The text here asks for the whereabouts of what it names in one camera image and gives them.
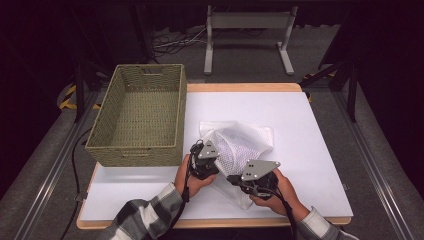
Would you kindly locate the person's left hand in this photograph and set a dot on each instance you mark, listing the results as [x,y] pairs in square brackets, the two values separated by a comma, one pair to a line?
[185,181]

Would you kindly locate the grey metal stand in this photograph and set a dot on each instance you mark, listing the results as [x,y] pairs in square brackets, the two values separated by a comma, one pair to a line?
[248,20]

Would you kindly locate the person's right hand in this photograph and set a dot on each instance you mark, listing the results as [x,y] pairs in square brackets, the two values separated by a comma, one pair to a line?
[286,203]

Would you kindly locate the white table mat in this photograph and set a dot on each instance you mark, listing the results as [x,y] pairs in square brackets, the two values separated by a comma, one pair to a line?
[300,133]

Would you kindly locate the black metal stand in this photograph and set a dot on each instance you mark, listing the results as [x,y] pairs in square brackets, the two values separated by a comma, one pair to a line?
[351,96]
[79,96]

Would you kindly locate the green woven basket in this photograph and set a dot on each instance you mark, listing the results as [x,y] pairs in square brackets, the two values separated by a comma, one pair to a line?
[146,116]

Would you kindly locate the yellow black striped tape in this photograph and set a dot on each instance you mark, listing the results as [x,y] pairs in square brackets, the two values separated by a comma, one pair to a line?
[68,95]

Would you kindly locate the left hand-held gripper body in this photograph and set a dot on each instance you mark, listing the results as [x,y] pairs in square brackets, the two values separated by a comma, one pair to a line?
[207,151]

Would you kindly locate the aluminium floor rail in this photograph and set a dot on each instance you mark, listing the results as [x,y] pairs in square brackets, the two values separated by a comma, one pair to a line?
[376,170]
[56,170]

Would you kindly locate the white mesh laundry bag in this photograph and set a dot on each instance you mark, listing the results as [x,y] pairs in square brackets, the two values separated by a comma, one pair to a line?
[240,143]

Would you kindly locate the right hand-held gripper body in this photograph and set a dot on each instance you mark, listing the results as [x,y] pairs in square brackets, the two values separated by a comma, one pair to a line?
[260,168]

